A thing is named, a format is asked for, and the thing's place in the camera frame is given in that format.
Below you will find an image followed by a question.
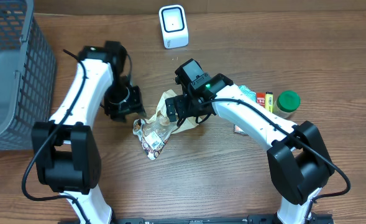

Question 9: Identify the yellow highlighter pen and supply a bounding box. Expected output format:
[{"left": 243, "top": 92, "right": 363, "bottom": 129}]
[{"left": 265, "top": 91, "right": 273, "bottom": 113}]

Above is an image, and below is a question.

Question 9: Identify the beige snack pouch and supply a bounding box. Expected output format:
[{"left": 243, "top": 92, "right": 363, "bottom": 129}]
[{"left": 143, "top": 90, "right": 198, "bottom": 138}]

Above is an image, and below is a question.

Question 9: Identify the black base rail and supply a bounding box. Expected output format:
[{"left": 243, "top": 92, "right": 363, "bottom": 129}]
[{"left": 58, "top": 213, "right": 335, "bottom": 224}]

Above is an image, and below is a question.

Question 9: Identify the red snack stick packet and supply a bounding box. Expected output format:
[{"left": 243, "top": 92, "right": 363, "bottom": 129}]
[{"left": 256, "top": 92, "right": 266, "bottom": 108}]

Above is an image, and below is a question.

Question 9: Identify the teal plastic packet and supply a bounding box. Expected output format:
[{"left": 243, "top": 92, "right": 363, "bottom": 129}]
[{"left": 239, "top": 85, "right": 257, "bottom": 103}]

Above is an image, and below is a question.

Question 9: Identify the grey plastic mesh basket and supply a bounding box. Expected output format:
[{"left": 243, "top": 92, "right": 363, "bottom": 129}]
[{"left": 0, "top": 0, "right": 57, "bottom": 151}]

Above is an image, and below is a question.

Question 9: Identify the green lid jar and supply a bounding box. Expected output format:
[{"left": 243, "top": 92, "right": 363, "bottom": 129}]
[{"left": 273, "top": 90, "right": 301, "bottom": 119}]

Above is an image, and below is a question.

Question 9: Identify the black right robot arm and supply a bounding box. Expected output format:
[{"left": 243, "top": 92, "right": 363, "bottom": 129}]
[{"left": 165, "top": 58, "right": 334, "bottom": 223}]

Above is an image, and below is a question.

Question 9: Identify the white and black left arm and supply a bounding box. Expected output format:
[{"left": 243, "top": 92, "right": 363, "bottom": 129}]
[{"left": 22, "top": 40, "right": 146, "bottom": 223}]

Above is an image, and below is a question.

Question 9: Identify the orange small snack box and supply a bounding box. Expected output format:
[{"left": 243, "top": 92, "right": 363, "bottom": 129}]
[{"left": 234, "top": 125, "right": 247, "bottom": 135}]

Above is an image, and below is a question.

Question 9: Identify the white barcode scanner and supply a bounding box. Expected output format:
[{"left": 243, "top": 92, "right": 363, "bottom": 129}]
[{"left": 158, "top": 4, "right": 189, "bottom": 49}]

